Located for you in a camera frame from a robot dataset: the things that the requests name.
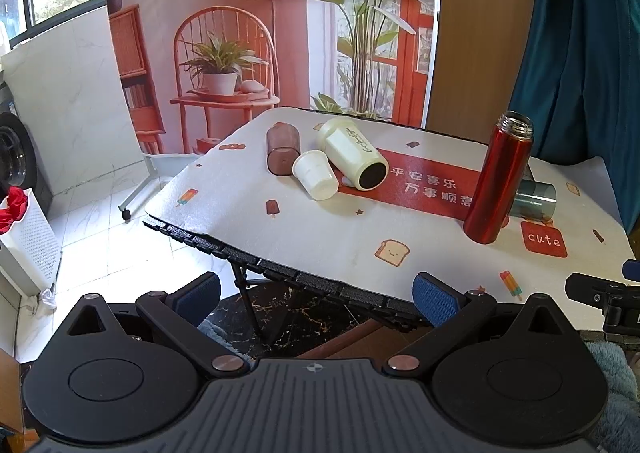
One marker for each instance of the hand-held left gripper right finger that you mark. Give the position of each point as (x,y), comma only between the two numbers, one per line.
(434,302)

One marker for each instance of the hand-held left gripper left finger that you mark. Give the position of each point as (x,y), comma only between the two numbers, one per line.
(196,297)

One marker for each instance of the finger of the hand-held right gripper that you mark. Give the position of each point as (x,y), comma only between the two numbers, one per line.
(590,288)
(632,270)

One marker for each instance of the grey translucent cup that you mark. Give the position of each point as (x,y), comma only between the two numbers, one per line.
(535,200)

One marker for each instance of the small white cup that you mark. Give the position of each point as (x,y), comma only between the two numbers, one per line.
(314,175)

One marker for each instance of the brown translucent cup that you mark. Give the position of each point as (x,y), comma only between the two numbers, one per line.
(282,148)

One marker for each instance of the large cream cup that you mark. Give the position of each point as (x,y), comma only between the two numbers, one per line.
(347,148)

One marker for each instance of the blue fluffy blanket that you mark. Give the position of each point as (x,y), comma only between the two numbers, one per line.
(617,383)

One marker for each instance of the black folding table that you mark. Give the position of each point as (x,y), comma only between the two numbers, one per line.
(280,273)

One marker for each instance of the white stand with caster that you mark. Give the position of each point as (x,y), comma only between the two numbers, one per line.
(142,183)

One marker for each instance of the printed white table mat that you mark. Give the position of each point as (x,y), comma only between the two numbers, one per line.
(320,243)

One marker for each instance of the red metal bottle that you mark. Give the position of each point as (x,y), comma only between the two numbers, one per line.
(497,178)

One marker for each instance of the crumpled tissue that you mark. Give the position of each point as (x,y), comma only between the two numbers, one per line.
(48,298)

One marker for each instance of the white laundry basket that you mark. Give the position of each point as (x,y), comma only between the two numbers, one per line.
(35,248)

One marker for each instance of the red cloth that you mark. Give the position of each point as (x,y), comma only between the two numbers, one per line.
(12,208)

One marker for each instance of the teal curtain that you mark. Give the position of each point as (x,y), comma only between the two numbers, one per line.
(590,58)

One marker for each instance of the white marble board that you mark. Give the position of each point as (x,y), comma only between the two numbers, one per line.
(75,108)

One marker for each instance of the washing machine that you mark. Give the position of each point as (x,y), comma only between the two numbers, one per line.
(17,153)

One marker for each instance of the wooden panel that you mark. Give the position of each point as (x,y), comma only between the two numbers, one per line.
(480,33)

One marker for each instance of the room scene wall poster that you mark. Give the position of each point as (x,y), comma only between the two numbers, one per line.
(210,8)

